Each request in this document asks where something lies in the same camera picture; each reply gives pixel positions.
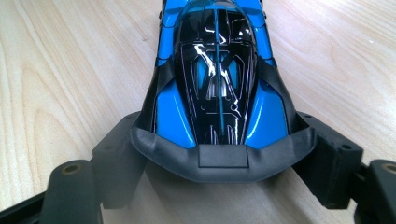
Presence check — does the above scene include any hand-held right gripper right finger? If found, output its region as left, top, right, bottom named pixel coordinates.
left=292, top=110, right=365, bottom=210

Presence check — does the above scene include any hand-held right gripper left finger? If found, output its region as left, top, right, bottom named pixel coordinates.
left=90, top=110, right=149, bottom=210

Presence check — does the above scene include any blue toy car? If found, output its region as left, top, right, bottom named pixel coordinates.
left=130, top=0, right=318, bottom=184

